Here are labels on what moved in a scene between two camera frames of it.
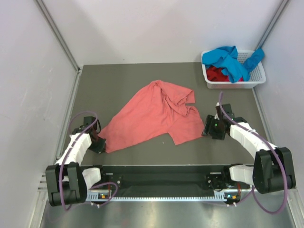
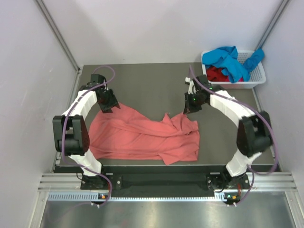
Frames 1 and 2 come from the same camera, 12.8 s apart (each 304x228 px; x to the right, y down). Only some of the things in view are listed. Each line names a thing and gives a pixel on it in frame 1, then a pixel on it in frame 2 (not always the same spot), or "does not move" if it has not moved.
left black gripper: [101, 147] -> [106, 108]
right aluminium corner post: [272, 23] does not move
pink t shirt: [163, 109] -> [124, 134]
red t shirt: [214, 74] does not move
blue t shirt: [226, 58] does not move
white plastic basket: [257, 75] does not move
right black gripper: [208, 128] -> [188, 108]
